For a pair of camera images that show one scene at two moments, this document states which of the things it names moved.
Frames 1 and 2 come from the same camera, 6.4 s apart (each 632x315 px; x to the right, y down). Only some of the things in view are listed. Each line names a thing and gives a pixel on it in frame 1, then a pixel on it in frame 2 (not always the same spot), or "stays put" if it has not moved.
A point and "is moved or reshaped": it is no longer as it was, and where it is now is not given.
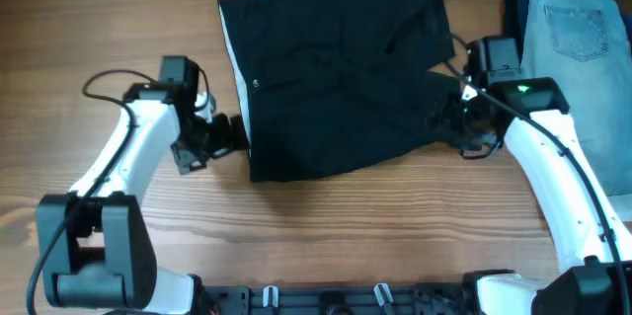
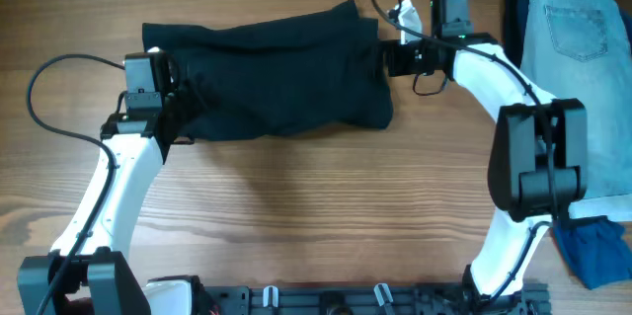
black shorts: (333, 72) is moved or reshaped
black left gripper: (208, 138) -> (174, 103)
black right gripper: (474, 127) -> (395, 58)
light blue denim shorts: (577, 37) stays put
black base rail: (379, 299) stays put
